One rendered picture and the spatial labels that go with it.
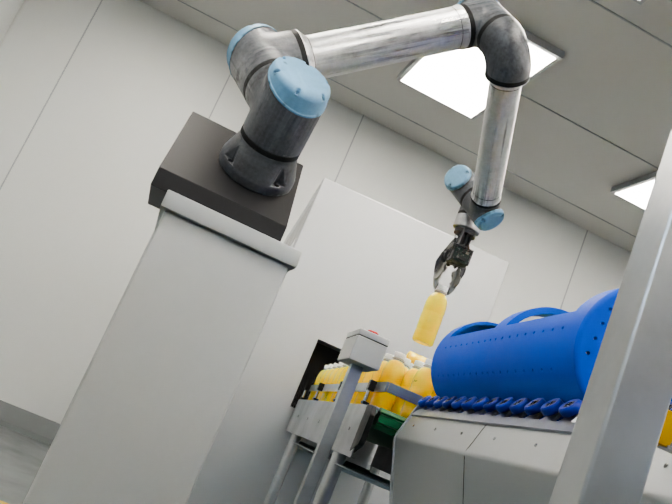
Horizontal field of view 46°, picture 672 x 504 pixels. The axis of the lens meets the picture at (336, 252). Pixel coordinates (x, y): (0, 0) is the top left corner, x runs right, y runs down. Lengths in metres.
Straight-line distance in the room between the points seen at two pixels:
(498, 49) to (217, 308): 0.95
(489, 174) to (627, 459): 1.56
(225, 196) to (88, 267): 4.56
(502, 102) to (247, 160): 0.71
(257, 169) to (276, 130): 0.11
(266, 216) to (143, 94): 4.86
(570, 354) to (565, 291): 5.83
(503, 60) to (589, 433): 1.38
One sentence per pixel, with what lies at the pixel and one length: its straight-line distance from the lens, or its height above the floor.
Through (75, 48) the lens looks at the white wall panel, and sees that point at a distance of 6.71.
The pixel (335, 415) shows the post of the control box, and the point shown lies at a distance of 2.46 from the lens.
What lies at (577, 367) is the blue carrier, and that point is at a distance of 1.48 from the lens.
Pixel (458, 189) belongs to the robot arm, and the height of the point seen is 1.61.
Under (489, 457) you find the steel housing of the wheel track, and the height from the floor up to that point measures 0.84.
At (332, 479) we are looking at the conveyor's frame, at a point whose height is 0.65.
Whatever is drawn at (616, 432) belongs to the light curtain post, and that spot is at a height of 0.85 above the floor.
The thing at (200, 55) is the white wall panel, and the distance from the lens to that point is 6.73.
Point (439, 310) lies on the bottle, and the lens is 2.51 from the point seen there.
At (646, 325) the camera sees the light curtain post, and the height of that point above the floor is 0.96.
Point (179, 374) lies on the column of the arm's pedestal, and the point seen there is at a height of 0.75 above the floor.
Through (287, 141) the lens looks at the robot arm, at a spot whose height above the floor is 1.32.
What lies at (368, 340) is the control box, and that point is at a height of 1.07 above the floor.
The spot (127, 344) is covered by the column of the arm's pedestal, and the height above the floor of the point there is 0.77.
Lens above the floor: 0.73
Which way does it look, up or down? 13 degrees up
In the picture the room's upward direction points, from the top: 23 degrees clockwise
